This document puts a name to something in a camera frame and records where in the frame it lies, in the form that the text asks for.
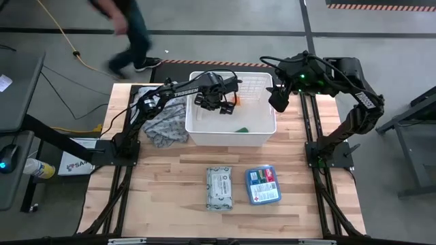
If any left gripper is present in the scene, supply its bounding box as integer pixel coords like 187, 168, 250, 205
193, 71, 239, 115

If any grey blue-print wipes pack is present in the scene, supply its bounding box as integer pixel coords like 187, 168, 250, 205
205, 165, 234, 212

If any blue first aid kit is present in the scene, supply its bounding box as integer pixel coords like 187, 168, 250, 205
245, 165, 282, 206

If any white perforated plastic basket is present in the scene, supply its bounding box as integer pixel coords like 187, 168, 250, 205
185, 70, 277, 147

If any black hazard-striped mat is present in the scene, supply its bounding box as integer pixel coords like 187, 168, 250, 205
325, 0, 436, 13
149, 59, 297, 86

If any grey patterned cloth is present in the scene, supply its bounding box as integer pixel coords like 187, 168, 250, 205
131, 84, 190, 148

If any person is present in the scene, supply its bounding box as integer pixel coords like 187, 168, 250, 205
87, 0, 164, 82

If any black metal cart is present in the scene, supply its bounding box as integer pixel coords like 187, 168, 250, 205
375, 84, 436, 200

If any white printed cardboard box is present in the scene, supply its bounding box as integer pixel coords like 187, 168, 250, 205
57, 137, 99, 177

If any black desk support beam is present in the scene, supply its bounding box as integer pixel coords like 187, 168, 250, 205
22, 114, 99, 163

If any white yellow spray bottle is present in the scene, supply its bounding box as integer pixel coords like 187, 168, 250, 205
22, 157, 57, 180

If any dark grey desk top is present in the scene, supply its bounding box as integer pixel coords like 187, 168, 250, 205
0, 50, 47, 133

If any white paper sheet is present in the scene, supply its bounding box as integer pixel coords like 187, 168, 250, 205
0, 73, 14, 93

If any black computer mouse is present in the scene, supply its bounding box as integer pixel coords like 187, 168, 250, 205
0, 144, 20, 175

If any black rig crossbar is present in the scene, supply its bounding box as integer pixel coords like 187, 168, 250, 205
0, 233, 436, 245

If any dark grey desk tray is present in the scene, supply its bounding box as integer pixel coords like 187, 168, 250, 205
0, 130, 35, 212

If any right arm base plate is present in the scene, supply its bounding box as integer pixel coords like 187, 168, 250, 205
305, 141, 355, 169

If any black aluminium rig frame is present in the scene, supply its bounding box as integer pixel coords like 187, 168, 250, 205
77, 83, 368, 239

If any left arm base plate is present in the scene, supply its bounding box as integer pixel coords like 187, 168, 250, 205
91, 139, 140, 167

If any thin black cable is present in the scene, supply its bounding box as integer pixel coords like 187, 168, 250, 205
42, 64, 112, 97
40, 71, 109, 120

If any silver metal bracket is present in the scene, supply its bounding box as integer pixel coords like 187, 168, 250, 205
107, 238, 147, 245
298, 239, 338, 245

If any yellow extension cable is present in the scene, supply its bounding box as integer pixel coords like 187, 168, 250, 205
35, 0, 113, 74

